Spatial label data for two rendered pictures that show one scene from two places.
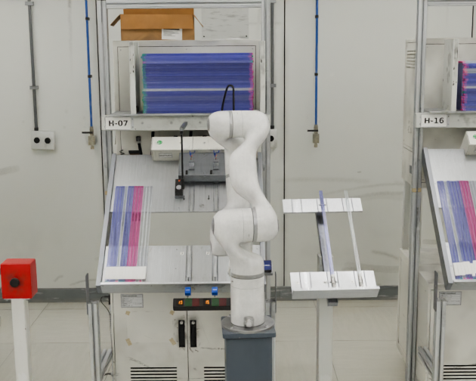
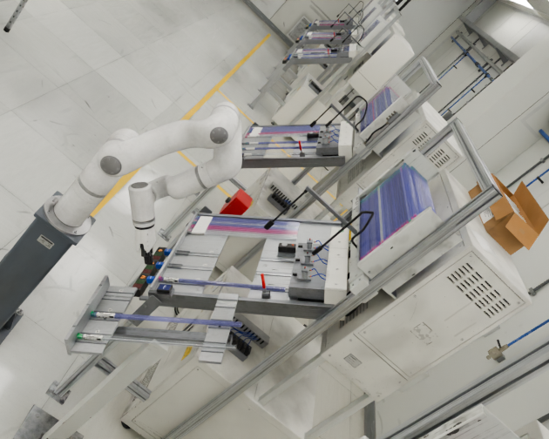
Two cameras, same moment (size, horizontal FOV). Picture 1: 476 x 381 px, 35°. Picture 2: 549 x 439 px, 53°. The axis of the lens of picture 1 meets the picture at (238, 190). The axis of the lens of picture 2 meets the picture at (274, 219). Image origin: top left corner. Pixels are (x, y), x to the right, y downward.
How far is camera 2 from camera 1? 3.29 m
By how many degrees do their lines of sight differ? 73
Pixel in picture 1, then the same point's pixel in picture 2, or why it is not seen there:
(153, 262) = (207, 238)
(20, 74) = (541, 277)
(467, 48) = not seen: outside the picture
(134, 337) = not seen: hidden behind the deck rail
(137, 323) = not seen: hidden behind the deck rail
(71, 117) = (516, 332)
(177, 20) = (501, 206)
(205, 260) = (197, 263)
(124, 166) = (325, 228)
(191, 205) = (267, 260)
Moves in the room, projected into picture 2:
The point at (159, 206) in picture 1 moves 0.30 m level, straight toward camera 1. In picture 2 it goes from (271, 243) to (219, 203)
